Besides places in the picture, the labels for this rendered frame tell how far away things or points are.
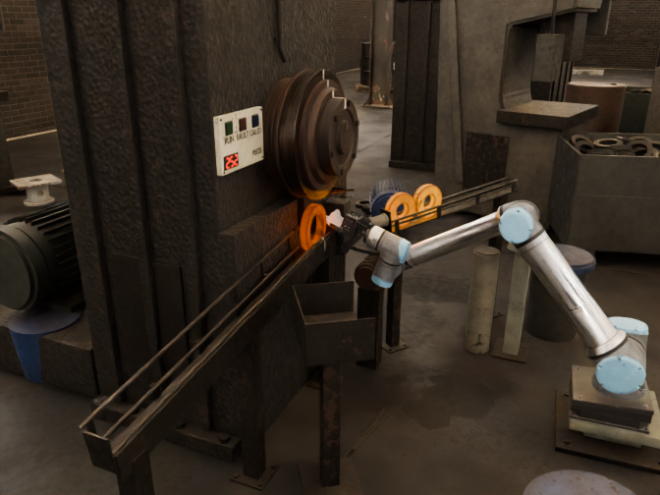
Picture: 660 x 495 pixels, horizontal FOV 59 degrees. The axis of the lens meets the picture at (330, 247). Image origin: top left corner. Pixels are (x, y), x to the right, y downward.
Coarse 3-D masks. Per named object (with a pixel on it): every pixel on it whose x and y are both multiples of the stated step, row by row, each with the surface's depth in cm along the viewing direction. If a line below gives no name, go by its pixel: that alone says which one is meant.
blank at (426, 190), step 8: (416, 192) 269; (424, 192) 269; (432, 192) 272; (440, 192) 275; (416, 200) 268; (432, 200) 276; (440, 200) 276; (416, 208) 270; (424, 208) 272; (424, 216) 274
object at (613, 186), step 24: (576, 144) 409; (600, 144) 399; (624, 144) 381; (648, 144) 384; (576, 168) 367; (600, 168) 362; (624, 168) 360; (648, 168) 358; (552, 192) 427; (576, 192) 369; (600, 192) 367; (624, 192) 365; (648, 192) 363; (552, 216) 422; (576, 216) 375; (600, 216) 372; (624, 216) 370; (648, 216) 368; (576, 240) 380; (600, 240) 378; (624, 240) 376; (648, 240) 373
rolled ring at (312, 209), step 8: (312, 208) 224; (320, 208) 230; (304, 216) 222; (312, 216) 224; (320, 216) 233; (304, 224) 221; (320, 224) 235; (304, 232) 221; (320, 232) 235; (304, 240) 223; (312, 240) 234; (304, 248) 227
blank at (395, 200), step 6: (402, 192) 264; (390, 198) 263; (396, 198) 262; (402, 198) 263; (408, 198) 265; (390, 204) 261; (396, 204) 263; (408, 204) 266; (414, 204) 268; (390, 210) 262; (396, 210) 264; (408, 210) 268; (414, 210) 270; (396, 216) 265; (402, 216) 268; (408, 222) 270
